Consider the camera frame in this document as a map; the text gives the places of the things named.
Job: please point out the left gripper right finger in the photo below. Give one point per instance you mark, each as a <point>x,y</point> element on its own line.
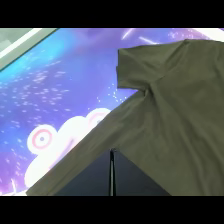
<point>133,181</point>

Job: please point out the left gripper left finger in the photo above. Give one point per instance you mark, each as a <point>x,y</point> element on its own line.
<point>93,180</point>

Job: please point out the olive green T-shirt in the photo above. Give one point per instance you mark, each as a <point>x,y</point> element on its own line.
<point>173,116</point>

